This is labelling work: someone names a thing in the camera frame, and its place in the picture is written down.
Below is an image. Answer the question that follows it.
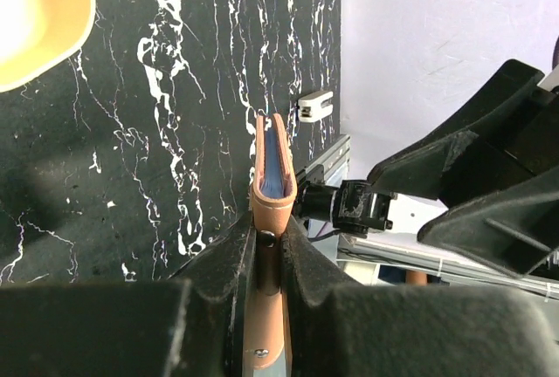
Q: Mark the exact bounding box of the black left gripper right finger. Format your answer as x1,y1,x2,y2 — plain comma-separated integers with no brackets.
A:
281,220,558,376

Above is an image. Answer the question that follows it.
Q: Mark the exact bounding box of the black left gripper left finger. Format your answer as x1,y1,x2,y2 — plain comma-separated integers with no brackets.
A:
1,214,256,376

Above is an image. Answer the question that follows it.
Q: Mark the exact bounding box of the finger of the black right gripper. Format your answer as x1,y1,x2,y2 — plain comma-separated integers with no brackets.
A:
367,59,544,200
418,171,558,278

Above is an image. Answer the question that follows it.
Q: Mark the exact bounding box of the pink leather card holder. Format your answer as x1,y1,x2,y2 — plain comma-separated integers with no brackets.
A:
245,113,298,371

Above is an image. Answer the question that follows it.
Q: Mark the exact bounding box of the tan oval plastic tray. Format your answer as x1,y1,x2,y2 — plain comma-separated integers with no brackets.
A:
1,0,96,93

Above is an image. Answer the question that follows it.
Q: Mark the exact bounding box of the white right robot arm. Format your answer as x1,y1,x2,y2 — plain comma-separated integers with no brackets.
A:
294,59,558,278

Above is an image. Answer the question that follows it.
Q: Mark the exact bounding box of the small white flat device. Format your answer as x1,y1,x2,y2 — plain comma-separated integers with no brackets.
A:
297,91,334,123

